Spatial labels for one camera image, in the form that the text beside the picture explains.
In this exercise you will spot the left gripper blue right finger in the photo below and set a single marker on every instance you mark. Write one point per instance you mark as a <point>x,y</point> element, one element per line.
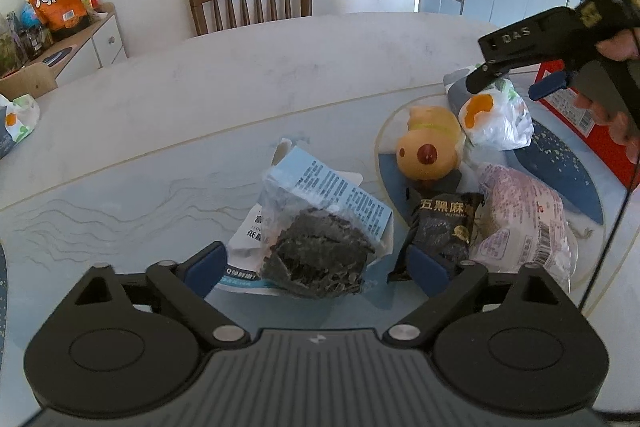
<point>429,275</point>

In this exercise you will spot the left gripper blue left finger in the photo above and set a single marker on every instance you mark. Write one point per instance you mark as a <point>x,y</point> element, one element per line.
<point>203,271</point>

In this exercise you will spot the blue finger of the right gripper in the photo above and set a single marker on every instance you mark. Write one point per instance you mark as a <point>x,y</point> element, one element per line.
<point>548,85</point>

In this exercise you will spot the white green tissue pack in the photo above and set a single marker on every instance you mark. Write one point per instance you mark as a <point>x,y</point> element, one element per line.
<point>496,118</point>

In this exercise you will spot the clear bag dark dried food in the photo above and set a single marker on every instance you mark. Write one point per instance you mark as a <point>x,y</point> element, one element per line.
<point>313,232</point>

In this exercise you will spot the person right hand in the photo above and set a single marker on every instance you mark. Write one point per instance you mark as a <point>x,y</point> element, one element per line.
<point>610,110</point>

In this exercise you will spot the black sesame snack packet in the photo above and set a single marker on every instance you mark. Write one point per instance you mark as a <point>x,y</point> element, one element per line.
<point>441,225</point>

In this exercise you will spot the red white cardboard box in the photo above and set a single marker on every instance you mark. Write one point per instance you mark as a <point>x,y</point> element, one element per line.
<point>589,80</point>

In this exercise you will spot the pink white snack bag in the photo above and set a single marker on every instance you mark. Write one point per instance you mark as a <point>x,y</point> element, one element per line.
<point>522,221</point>

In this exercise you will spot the yellow capybara plush toy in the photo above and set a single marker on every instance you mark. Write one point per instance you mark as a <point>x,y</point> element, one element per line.
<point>432,146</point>

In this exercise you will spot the white patterned plastic bag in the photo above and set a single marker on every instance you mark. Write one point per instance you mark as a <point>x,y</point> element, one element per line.
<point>19,117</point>

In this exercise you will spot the white wooden side cabinet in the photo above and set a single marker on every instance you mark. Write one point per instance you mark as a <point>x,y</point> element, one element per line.
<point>98,46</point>

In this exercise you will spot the orange snack bag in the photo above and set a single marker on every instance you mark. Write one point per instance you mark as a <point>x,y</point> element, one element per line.
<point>63,18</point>

